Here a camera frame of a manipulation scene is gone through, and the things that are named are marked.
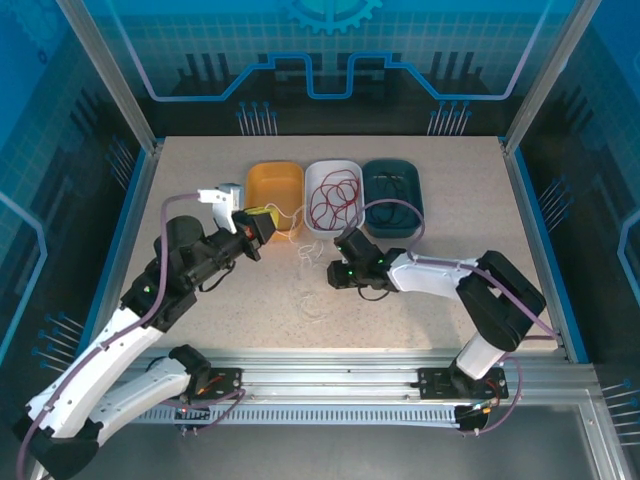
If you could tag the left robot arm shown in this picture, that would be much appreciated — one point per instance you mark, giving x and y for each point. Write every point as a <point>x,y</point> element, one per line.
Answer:
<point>90,370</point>

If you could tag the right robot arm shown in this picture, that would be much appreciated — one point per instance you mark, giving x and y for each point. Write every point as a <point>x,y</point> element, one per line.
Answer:
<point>430,275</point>

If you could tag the orange plastic bin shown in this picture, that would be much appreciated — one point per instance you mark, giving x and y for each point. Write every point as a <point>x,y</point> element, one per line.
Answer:
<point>275,185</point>

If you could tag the white plastic bin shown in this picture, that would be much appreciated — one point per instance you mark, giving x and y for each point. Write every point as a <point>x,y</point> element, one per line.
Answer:
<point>330,234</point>

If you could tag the teal plastic bin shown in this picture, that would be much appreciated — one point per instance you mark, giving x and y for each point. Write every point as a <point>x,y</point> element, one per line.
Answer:
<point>412,172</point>

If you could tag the small circuit board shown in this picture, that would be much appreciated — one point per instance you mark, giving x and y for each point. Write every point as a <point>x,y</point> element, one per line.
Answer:
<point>477,407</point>
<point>186,411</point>

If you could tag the grey metal base sheet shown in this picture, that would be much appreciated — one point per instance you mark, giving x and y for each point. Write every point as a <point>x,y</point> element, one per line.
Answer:
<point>325,455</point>

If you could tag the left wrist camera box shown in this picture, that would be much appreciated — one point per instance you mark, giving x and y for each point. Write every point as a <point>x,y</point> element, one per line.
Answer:
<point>220,200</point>

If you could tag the aluminium side rail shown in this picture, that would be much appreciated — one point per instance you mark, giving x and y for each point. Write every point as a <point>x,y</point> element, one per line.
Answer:
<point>541,250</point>
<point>129,250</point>

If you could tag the aluminium mounting rail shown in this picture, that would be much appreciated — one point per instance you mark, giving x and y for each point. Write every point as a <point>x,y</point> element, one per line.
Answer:
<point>325,370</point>

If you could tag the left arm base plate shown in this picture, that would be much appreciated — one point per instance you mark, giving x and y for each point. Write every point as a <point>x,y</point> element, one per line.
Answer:
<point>227,380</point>

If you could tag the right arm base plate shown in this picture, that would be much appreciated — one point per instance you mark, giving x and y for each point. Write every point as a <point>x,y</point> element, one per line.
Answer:
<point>432,382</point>

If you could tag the aluminium frame post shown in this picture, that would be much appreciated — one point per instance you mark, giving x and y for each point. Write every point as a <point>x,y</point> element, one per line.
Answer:
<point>547,75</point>
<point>111,75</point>

